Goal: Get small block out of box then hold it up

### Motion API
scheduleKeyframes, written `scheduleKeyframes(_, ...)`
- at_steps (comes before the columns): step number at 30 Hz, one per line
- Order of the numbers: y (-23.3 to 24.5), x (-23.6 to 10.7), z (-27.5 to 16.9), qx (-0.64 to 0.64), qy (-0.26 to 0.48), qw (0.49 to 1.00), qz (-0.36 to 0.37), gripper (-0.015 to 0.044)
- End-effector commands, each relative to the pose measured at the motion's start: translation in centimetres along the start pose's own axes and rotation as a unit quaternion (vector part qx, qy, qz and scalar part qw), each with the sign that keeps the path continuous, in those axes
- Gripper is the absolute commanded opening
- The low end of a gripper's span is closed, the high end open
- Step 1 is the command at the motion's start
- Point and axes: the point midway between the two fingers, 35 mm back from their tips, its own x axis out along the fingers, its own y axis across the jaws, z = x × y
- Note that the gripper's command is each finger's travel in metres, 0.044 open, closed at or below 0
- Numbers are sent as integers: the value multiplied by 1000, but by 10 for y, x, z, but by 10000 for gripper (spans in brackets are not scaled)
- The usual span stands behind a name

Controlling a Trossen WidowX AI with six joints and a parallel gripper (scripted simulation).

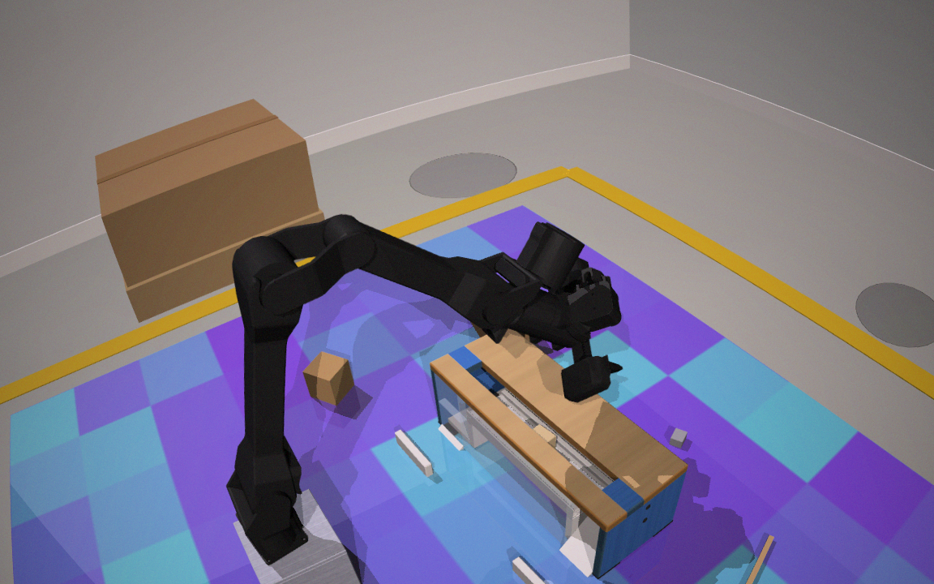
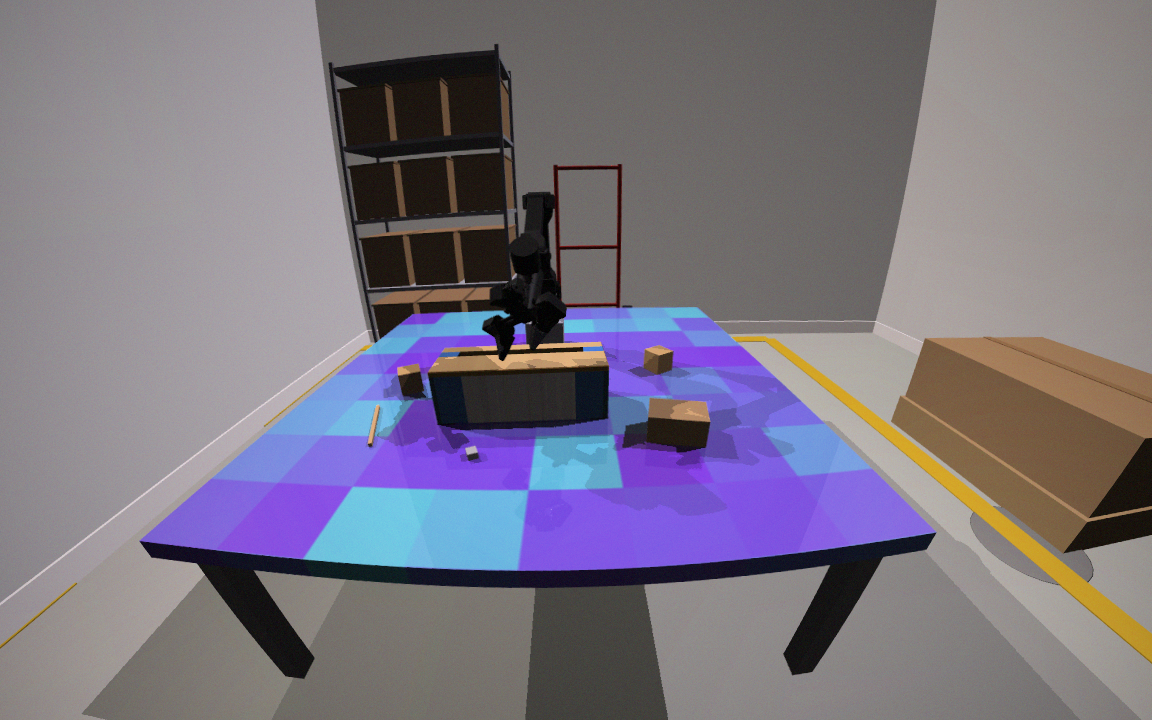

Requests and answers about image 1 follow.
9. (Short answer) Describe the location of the tan thin bar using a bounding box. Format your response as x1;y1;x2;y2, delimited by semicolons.
746;535;774;584

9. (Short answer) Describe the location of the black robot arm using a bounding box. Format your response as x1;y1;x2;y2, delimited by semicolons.
226;214;622;565

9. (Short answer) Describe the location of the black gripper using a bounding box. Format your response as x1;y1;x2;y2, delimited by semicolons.
529;257;623;403

